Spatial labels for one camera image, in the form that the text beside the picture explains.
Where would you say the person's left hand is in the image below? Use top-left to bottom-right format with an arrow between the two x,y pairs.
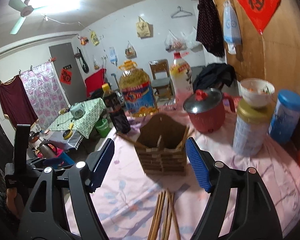
6,188 -> 24,219

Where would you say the steel electric kettle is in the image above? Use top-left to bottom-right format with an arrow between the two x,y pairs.
39,141 -> 58,158

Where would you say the blue plastic stool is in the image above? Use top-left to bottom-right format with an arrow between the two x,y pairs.
39,152 -> 75,169

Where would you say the yellow small frying pan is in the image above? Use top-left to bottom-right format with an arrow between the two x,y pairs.
63,122 -> 74,140

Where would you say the dark red hanging cloth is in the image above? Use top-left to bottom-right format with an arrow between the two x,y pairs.
0,75 -> 38,128

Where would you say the pink floral tablecloth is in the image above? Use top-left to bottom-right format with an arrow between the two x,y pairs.
65,102 -> 300,240

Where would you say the white rice cooker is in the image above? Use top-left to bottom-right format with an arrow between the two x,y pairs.
70,102 -> 85,119

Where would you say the pink floral hanging curtain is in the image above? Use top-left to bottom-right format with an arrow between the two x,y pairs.
20,62 -> 68,129

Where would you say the green plastic bucket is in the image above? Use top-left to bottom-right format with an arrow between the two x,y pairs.
95,118 -> 111,138

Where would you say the green cloth side table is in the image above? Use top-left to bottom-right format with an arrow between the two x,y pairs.
43,98 -> 106,150

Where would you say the white milk powder can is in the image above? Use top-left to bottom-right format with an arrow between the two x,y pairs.
232,99 -> 274,157

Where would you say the blue lidded canister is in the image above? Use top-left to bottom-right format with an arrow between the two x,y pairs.
268,89 -> 300,144

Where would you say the small red door poster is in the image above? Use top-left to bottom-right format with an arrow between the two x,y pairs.
59,69 -> 72,85

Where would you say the dark soy sauce bottle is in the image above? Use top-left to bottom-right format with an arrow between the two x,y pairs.
102,83 -> 130,134

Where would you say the brown wooden chopstick holder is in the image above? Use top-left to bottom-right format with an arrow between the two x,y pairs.
135,114 -> 187,176

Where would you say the red electric cooking pot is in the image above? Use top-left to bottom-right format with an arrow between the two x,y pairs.
183,88 -> 235,134

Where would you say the white ceramic bowl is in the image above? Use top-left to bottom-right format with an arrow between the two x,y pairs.
240,78 -> 275,108

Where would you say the large cooking oil jug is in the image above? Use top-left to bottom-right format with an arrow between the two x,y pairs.
119,60 -> 158,118

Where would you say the ceiling fan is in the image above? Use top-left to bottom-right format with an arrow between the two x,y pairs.
8,0 -> 43,35

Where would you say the white pink plastic bottle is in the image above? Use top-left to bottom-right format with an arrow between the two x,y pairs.
169,52 -> 193,108

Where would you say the wooden chair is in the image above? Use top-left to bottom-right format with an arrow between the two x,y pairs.
149,59 -> 173,100

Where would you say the beige tote bag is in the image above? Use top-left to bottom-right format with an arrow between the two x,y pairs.
136,16 -> 151,38

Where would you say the blue white hanging bag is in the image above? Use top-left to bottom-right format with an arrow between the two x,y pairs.
223,0 -> 242,55

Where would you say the black dotted hanging cloth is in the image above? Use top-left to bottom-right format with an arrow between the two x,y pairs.
196,0 -> 225,57

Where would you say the wire clothes hanger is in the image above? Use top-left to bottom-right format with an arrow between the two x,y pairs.
171,6 -> 193,19

